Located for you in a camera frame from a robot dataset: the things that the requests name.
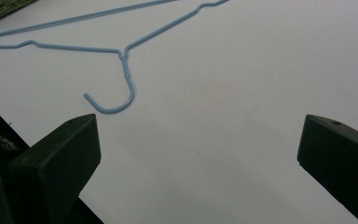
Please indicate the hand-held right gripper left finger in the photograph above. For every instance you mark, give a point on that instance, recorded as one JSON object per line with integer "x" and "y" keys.
{"x": 56, "y": 165}

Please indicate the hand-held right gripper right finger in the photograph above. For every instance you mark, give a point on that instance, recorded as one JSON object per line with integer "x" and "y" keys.
{"x": 338, "y": 155}

